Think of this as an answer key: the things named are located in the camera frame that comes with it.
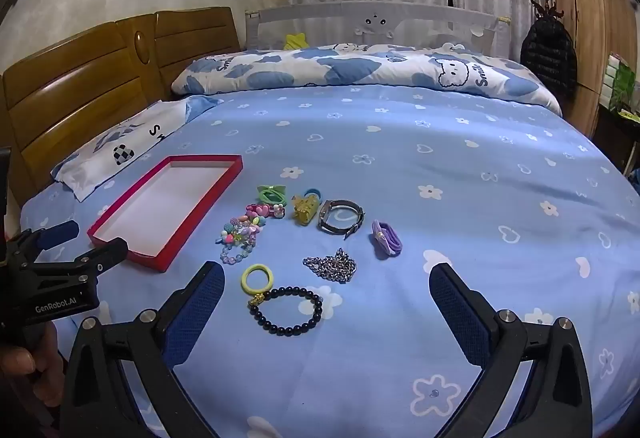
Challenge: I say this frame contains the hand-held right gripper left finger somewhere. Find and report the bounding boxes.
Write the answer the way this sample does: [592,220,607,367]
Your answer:
[60,261,226,438]

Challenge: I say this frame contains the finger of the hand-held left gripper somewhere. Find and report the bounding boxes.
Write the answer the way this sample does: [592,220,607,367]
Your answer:
[21,220,80,252]
[19,237,130,292]

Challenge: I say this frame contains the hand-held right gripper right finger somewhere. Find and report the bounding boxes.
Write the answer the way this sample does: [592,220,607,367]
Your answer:
[430,262,594,438]

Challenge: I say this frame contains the red shallow box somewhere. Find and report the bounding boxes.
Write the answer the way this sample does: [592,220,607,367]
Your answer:
[86,154,244,274]

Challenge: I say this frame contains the colourful bead bracelet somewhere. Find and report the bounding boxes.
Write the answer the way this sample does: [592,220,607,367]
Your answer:
[220,213,266,267]

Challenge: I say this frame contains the purple bow hair tie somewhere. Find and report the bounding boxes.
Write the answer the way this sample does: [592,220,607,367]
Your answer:
[370,219,404,260]

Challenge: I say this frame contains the pink cartoon hair clip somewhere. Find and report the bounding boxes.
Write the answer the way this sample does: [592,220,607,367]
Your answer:
[245,202,284,219]

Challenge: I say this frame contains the silver chain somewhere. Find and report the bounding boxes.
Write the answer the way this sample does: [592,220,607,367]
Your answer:
[302,248,360,285]

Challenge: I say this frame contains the green bow hair tie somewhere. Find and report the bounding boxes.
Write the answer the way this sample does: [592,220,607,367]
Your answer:
[256,184,288,208]

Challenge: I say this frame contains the yellow claw hair clip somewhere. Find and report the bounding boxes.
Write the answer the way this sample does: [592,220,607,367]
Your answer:
[292,196,321,223]

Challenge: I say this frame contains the square face wristwatch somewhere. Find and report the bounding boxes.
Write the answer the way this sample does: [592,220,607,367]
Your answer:
[318,199,367,239]

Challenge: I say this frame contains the person's left hand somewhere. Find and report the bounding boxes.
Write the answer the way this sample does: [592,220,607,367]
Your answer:
[0,320,64,396]

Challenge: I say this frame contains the white printed pillow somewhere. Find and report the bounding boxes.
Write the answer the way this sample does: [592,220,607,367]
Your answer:
[50,95,226,204]

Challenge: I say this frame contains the blue floral bedsheet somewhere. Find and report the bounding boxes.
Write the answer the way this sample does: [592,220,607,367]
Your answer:
[19,85,640,438]

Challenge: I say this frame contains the wooden headboard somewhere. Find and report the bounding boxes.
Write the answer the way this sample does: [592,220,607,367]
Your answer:
[0,7,241,214]

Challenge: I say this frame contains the dark side table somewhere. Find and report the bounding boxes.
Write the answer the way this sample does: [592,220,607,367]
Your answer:
[594,107,640,180]

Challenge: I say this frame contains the blue white cartoon duvet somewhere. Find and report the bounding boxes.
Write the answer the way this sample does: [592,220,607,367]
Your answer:
[170,42,564,117]

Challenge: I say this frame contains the black padded jacket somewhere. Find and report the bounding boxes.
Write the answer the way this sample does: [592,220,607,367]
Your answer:
[519,17,579,95]

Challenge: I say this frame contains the stack of green white boxes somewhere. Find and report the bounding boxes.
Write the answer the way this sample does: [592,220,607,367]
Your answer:
[602,52,639,115]

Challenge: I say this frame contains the dark coat rack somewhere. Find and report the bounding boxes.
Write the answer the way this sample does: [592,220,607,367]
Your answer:
[529,0,567,27]

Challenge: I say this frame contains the wooden wardrobe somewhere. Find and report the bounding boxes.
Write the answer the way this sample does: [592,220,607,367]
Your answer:
[549,0,640,140]

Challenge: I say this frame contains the yellow hair tie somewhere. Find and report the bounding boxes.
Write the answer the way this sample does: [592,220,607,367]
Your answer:
[241,263,277,295]

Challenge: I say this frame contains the black bead bracelet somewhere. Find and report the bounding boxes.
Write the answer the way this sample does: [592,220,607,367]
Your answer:
[248,286,325,338]

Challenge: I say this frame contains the grey bed guard rail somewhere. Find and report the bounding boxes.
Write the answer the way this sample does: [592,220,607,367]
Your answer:
[244,2,507,57]

